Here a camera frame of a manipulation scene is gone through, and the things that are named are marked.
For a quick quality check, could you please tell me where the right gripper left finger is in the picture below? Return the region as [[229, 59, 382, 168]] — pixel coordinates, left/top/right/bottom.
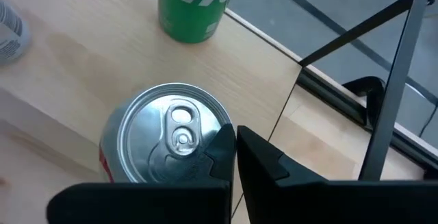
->
[[46, 123, 237, 224]]

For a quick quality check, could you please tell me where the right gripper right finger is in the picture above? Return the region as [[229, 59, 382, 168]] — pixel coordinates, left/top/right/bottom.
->
[[237, 125, 438, 224]]

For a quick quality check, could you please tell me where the silver Diet Coke can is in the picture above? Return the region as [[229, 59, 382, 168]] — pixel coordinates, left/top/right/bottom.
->
[[98, 82, 233, 184]]

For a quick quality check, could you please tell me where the green Sprite can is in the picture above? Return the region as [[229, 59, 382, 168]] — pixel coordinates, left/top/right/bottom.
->
[[157, 0, 240, 45]]

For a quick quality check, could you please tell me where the white Celsius can peach print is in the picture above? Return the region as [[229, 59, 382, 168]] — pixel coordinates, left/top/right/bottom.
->
[[0, 0, 32, 66]]

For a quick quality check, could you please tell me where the black frame corner bracket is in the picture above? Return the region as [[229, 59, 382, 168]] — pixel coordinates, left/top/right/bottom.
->
[[342, 75, 387, 129]]

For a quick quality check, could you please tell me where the black metal frame stand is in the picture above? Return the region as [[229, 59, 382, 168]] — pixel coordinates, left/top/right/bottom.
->
[[299, 0, 428, 182]]

